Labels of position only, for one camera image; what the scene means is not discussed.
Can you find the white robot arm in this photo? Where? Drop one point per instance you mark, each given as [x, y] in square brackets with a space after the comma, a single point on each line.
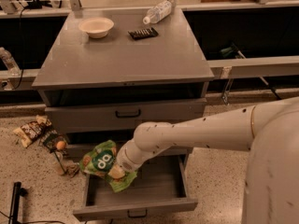
[269, 132]

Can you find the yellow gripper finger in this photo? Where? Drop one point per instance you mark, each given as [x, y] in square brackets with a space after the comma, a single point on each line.
[116, 172]

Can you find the grey middle drawer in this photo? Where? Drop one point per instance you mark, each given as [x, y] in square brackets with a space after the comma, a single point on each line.
[78, 148]

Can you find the grey open bottom drawer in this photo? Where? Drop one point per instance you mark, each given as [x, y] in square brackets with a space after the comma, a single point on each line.
[160, 187]

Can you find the brown chip bag on floor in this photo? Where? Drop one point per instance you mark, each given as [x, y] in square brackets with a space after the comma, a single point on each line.
[30, 131]

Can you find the orange ball on floor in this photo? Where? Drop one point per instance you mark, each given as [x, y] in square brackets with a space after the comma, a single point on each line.
[61, 145]

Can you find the clear plastic water bottle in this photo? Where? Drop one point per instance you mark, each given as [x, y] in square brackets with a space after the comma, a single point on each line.
[157, 13]

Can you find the white paper bowl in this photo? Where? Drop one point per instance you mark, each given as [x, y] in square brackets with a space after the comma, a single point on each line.
[96, 27]

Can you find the black stand on floor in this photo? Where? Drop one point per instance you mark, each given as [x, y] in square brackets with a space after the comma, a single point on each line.
[17, 193]

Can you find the clear bottle at left edge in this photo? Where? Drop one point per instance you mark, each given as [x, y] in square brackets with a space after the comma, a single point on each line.
[11, 65]

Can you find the grey drawer cabinet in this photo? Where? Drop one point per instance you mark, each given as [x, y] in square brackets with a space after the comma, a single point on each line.
[116, 69]

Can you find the green handled tool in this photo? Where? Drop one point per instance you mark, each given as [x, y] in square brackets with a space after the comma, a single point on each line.
[232, 50]

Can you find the dark green bag on floor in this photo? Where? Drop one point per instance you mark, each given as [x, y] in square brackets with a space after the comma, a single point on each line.
[49, 141]

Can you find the green rice chip bag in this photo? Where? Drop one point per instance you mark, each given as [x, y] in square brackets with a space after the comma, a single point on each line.
[100, 160]

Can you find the grey top drawer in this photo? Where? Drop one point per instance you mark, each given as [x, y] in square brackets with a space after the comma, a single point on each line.
[112, 117]

